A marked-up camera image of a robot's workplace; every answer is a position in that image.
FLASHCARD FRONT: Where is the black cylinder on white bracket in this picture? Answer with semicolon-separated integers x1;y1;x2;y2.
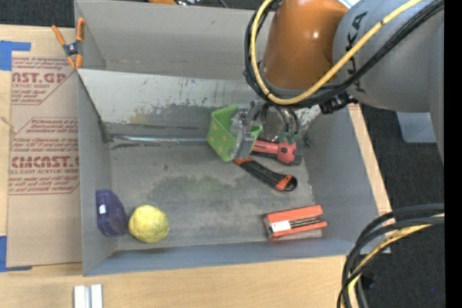
296;92;359;131

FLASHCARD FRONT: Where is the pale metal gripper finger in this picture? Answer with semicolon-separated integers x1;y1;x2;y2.
234;134;256;161
230;110;255;137

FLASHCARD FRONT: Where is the green cup with yellow dots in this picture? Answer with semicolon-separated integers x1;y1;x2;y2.
206;104;263;163

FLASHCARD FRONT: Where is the grey metal bin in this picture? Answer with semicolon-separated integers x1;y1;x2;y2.
74;0;384;277

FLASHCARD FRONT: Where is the black and orange folding tool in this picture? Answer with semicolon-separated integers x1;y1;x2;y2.
233;156;299;193

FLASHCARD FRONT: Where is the orange flat box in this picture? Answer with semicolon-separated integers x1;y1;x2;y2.
261;204;328;242

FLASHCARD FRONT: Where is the yellow ball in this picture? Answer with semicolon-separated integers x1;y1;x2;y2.
128;204;170;245

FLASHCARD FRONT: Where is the purple rounded block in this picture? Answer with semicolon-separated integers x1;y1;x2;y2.
95;188;128;238

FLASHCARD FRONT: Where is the red toy drill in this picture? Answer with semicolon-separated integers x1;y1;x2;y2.
250;138;302;167

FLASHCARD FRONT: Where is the brown cardboard board, red print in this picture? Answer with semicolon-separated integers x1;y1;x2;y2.
0;24;84;271

